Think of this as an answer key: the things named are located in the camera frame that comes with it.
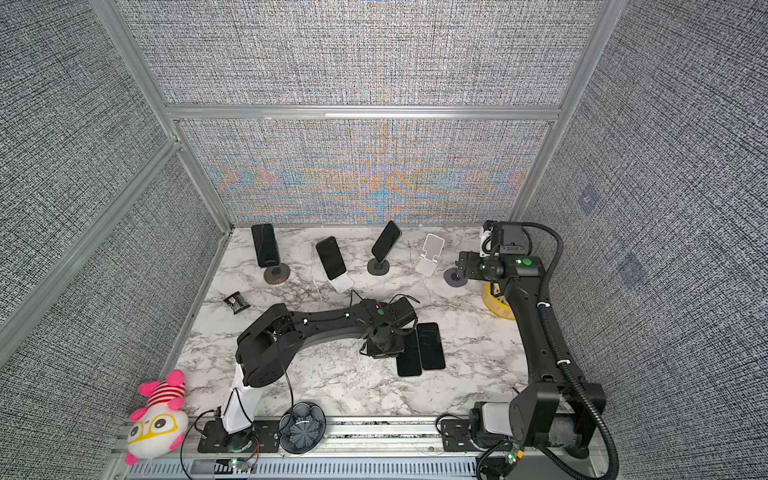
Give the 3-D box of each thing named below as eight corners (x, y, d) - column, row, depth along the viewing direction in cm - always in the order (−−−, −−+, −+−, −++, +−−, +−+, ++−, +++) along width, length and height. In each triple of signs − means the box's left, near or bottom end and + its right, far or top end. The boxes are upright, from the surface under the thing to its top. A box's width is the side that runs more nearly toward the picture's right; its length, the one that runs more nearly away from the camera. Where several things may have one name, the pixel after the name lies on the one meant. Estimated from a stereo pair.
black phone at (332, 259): (331, 285, 104) (324, 256, 91) (323, 272, 107) (315, 242, 95) (347, 277, 106) (342, 248, 93) (339, 265, 109) (333, 235, 97)
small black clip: (225, 302, 101) (222, 299, 99) (239, 293, 103) (237, 289, 101) (236, 316, 97) (233, 313, 96) (250, 306, 100) (248, 303, 98)
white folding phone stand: (415, 271, 108) (418, 252, 100) (424, 253, 114) (427, 232, 105) (432, 277, 106) (436, 258, 98) (440, 258, 112) (445, 238, 103)
